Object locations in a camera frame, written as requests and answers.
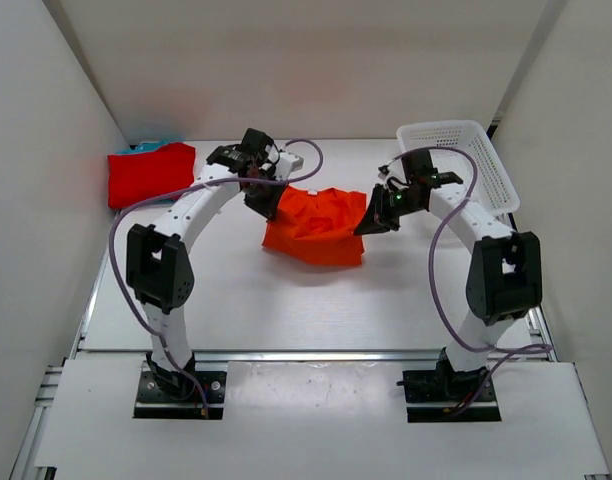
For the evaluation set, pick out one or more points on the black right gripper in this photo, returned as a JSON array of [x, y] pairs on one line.
[[384, 210]]

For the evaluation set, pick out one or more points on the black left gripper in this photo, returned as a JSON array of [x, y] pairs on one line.
[[262, 198]]

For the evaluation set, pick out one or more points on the orange t shirt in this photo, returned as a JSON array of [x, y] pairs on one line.
[[317, 227]]

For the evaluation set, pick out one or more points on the teal t shirt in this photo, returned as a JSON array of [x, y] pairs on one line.
[[143, 147]]

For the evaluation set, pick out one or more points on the red t shirt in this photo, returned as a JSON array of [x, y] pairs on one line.
[[146, 173]]

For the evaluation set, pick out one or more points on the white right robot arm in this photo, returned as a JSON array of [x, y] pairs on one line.
[[504, 279]]

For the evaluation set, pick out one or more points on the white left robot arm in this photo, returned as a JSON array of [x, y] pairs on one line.
[[158, 267]]

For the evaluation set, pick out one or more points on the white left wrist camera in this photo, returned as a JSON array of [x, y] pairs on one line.
[[285, 164]]

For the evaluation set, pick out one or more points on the white wire rack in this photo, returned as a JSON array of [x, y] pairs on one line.
[[493, 189]]

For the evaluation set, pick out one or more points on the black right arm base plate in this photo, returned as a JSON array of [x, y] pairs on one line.
[[439, 396]]

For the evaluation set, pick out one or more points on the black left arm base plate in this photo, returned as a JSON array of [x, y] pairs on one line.
[[151, 402]]

